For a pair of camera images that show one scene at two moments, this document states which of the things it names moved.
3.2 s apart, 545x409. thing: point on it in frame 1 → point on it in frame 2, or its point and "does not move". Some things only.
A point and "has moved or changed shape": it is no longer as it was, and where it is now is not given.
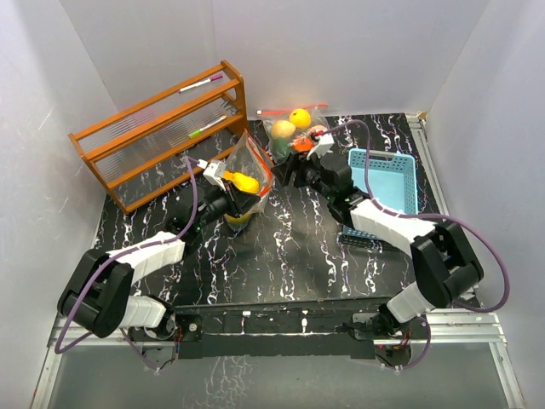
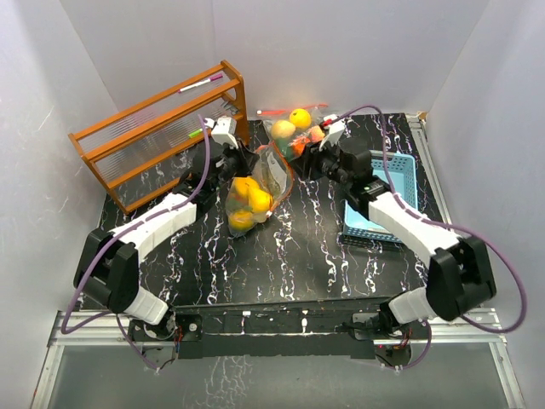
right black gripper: (296, 163) → (310, 158)
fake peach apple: (283, 129) does not move
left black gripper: (242, 202) → (247, 159)
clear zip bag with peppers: (247, 167) has moved or changed shape
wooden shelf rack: (155, 145) does not move
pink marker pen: (197, 84) does not move
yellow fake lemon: (300, 118) does not move
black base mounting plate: (313, 330) does not move
